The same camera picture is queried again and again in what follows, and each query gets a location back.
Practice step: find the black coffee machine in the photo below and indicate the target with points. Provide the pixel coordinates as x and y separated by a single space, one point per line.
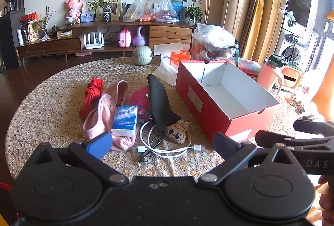
14 2

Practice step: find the person's right hand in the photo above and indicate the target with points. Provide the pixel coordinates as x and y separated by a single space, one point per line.
329 205

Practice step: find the pink mug with green lid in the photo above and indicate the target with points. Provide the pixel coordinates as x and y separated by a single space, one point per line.
267 77

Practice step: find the patterned paper bag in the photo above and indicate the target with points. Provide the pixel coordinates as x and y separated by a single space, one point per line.
32 31

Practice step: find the black cabinet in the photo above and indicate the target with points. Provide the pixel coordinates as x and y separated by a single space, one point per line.
9 41

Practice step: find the white paper roll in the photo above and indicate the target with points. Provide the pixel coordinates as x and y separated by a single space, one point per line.
20 37

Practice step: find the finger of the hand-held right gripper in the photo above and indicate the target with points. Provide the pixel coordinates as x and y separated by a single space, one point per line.
315 128
300 143

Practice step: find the crumpled clear plastic bag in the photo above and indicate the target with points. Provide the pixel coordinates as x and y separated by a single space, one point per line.
211 34

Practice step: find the small orange desktop bin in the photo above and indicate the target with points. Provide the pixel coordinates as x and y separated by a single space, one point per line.
292 77

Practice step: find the white router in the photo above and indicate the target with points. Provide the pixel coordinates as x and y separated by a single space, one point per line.
94 45

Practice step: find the cream picture frame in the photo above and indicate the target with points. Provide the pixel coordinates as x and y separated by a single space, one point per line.
117 11

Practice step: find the knotted red cloth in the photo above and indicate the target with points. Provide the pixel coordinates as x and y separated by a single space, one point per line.
90 99

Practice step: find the blue snack packet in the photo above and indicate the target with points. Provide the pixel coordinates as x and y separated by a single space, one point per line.
178 9

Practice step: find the bag of carrots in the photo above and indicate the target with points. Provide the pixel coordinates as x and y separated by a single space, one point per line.
148 17

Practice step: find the wooden tv cabinet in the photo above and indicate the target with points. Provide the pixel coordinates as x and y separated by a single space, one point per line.
167 33

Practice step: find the doll face plush charm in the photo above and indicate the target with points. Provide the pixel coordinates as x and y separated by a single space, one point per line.
177 132

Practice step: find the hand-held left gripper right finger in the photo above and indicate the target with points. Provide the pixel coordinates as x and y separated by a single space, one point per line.
226 144

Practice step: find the pink toy case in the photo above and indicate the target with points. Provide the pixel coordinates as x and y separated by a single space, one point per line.
124 39

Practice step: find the dark teapot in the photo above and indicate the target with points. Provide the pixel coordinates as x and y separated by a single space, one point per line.
55 30

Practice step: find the photo frame with figure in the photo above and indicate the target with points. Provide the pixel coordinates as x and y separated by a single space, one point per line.
87 13

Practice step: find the green ribbon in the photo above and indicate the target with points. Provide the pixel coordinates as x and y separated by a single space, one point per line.
236 56

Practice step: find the pink plush toy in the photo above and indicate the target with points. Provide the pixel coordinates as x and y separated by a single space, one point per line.
139 99

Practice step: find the black sock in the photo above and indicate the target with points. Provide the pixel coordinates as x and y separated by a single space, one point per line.
159 103

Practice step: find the purple gourd vase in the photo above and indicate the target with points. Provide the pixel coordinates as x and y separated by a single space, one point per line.
140 39

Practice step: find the red cardboard shoe box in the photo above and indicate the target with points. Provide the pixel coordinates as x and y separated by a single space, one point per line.
206 101

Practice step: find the pink bear figure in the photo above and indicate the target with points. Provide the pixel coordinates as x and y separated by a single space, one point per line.
73 8

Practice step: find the plastic bag of yellow food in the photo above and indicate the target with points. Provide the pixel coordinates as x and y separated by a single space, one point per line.
133 12

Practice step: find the yellow curtain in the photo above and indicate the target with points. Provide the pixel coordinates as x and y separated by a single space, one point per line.
263 7

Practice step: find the orange white tissue box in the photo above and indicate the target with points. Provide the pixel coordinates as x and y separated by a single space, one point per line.
180 57

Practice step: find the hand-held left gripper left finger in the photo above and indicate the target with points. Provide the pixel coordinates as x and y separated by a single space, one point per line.
100 144

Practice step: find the blue white tissue pack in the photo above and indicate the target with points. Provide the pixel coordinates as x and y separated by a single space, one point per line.
124 120

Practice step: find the glass cup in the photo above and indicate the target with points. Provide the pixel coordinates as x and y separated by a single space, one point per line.
70 20

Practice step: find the white washing machine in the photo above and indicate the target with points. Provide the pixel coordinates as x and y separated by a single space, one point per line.
292 46

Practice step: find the clear plastic tissue packet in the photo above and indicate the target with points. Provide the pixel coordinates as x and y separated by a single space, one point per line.
167 73

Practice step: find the small white yellow box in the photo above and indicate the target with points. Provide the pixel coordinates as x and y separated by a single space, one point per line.
64 33

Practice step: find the twig plant in pot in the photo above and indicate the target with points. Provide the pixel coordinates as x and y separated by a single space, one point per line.
43 31

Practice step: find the green melon-shaped bowl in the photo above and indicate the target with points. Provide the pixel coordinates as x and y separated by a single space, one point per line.
142 55

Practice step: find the potted plant in dark pot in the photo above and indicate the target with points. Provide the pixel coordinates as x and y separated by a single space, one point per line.
106 17

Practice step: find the plastic bag of red food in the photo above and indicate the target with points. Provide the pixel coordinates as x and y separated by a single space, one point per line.
167 11

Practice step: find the small red box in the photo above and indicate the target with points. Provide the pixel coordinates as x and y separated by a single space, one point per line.
28 17

